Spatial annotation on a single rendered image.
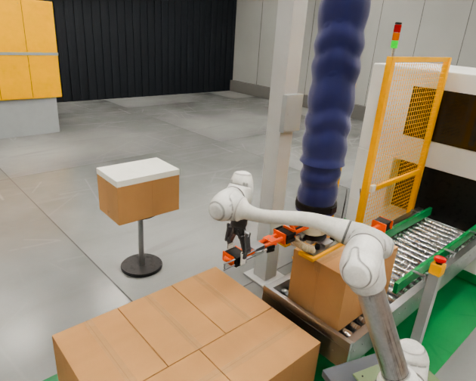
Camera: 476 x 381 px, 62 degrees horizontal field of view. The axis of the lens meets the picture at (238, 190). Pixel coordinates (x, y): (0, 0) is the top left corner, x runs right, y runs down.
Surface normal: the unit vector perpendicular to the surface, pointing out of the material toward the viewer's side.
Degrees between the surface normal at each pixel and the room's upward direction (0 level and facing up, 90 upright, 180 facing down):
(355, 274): 85
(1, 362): 0
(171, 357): 0
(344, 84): 79
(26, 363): 0
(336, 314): 90
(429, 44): 90
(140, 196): 90
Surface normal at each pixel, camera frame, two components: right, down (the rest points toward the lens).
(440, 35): -0.73, 0.22
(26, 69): 0.68, 0.32
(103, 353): 0.06, -0.92
